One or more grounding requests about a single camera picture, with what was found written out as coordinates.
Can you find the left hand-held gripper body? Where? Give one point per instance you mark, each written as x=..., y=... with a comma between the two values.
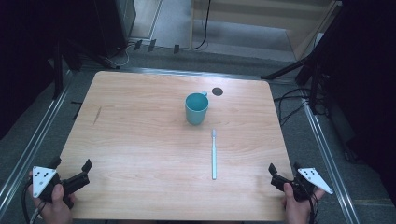
x=72, y=183

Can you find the light blue toothbrush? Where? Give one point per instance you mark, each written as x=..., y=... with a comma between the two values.
x=214, y=155

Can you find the black floor bracket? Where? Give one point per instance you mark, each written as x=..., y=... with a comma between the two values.
x=137, y=45
x=151, y=45
x=176, y=48

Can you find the black stand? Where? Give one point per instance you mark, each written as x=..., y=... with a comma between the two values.
x=58, y=71
x=311, y=77

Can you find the person's left hand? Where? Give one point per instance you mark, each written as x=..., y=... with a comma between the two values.
x=57, y=203

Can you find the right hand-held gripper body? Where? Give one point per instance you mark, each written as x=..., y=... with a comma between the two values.
x=303, y=183

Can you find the metal floor rail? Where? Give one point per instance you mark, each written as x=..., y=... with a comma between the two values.
x=28, y=152
x=327, y=161

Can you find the teal cup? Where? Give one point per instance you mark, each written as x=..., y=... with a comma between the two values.
x=196, y=109

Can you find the pale wooden shelf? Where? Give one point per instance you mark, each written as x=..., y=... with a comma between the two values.
x=264, y=28

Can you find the person's right hand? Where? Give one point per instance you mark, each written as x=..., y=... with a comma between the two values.
x=295, y=208

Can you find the dark cabinet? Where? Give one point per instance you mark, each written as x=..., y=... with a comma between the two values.
x=118, y=25

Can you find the dark round table cap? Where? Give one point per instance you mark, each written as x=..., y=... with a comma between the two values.
x=217, y=91

